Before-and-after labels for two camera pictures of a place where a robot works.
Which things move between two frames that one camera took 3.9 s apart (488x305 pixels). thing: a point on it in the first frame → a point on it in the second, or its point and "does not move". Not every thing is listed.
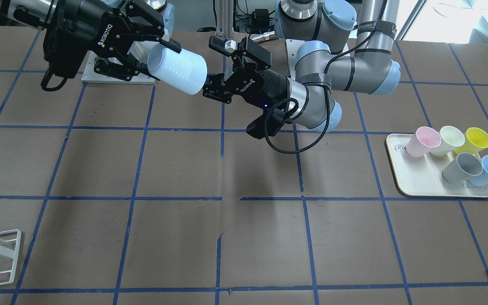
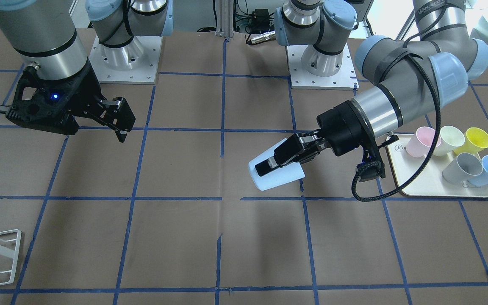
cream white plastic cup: [451, 138] does not move
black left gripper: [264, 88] → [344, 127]
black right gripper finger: [149, 25] → [115, 113]
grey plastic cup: [461, 169] does not move
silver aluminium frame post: [225, 18] does not move
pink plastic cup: [424, 140] does not move
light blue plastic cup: [185, 71] → [281, 176]
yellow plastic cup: [475, 140] does not move
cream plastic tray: [423, 176] does not move
